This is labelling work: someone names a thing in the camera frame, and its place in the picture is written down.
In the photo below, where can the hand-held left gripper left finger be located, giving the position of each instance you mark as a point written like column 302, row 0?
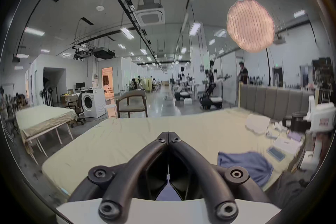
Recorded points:
column 147, row 157

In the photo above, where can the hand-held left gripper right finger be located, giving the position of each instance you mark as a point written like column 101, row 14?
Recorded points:
column 191, row 160

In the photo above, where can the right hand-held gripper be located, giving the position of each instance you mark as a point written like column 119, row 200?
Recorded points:
column 321, row 116

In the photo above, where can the black box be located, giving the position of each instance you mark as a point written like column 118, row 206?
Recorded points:
column 299, row 120

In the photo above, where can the purple card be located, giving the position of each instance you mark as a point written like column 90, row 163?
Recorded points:
column 294, row 135

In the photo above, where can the bed with pale beige sheet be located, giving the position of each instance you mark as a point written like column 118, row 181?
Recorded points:
column 118, row 139

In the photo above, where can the white paper sheet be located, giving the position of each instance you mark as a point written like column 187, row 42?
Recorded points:
column 287, row 144

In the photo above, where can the grey padded headboard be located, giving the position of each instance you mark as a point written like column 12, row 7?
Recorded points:
column 275, row 99

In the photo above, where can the wooden armchair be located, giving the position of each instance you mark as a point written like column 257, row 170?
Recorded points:
column 132, row 102

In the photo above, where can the dark blue garment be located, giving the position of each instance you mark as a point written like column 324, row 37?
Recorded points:
column 249, row 165

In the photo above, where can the white stool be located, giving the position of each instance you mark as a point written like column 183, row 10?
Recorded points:
column 110, row 110

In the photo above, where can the white folded cloth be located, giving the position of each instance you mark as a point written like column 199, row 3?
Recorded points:
column 258, row 123

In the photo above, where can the white washing machine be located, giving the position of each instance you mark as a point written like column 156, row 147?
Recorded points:
column 93, row 103

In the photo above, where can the person's legs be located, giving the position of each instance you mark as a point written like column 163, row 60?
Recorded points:
column 291, row 188

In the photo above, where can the black office chair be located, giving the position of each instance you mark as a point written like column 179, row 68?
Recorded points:
column 77, row 108

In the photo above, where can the brown carton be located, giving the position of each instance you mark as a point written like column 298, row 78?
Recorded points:
column 68, row 98

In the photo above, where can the low table with beige sheet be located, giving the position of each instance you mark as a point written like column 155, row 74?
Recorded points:
column 42, row 118

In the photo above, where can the round pink lamp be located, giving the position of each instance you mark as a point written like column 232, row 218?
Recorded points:
column 250, row 24

